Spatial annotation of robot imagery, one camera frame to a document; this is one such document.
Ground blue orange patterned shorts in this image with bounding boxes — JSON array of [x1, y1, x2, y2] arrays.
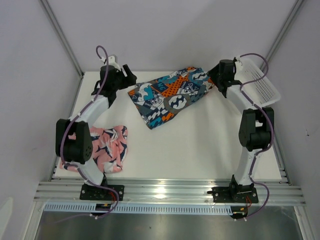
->
[[128, 66, 214, 130]]

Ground pink shark print shorts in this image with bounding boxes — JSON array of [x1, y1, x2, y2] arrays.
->
[[59, 124, 130, 174]]

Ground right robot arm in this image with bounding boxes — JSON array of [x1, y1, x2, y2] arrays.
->
[[207, 59, 274, 203]]

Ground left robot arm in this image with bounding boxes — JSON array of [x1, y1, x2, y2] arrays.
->
[[55, 64, 137, 200]]

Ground white plastic basket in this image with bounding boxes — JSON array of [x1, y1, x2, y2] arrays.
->
[[235, 58, 281, 107]]

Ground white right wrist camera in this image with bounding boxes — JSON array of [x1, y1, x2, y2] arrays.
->
[[233, 56, 244, 72]]

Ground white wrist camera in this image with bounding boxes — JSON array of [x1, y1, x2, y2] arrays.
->
[[99, 55, 121, 71], [233, 56, 244, 72]]

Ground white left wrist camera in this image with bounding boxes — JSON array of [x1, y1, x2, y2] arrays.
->
[[99, 55, 121, 71]]

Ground left aluminium frame post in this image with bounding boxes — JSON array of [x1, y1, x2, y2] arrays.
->
[[38, 0, 84, 78]]

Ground aluminium frame post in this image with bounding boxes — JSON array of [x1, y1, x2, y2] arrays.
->
[[265, 0, 307, 64], [38, 0, 84, 78]]

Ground right aluminium frame post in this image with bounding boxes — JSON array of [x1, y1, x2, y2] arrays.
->
[[265, 0, 307, 64]]

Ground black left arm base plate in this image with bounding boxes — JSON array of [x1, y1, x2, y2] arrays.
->
[[79, 184, 125, 201]]

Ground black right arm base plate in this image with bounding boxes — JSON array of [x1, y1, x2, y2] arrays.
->
[[206, 186, 259, 204]]

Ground white slotted cable duct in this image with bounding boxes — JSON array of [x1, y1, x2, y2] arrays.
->
[[44, 202, 246, 216]]

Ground aluminium mounting rail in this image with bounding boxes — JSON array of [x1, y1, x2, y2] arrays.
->
[[33, 178, 306, 206]]

